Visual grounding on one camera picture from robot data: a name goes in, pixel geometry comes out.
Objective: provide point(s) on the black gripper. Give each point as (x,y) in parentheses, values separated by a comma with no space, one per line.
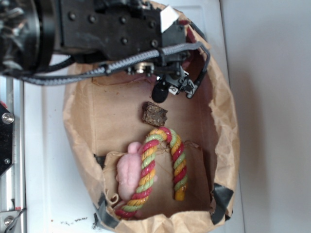
(130,35)

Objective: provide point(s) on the brown paper bag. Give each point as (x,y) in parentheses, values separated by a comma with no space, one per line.
(196,159)

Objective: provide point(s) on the dark brown block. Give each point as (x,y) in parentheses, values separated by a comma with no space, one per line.
(153,114)

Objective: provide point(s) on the pink plush toy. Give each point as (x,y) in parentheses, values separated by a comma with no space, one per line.
(135,175)

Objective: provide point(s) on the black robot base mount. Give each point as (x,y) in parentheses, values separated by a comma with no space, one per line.
(6,138)

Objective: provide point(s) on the aluminium extrusion rail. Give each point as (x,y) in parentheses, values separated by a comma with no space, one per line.
(12,183)

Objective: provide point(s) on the metal corner bracket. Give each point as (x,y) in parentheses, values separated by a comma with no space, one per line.
(11,221)

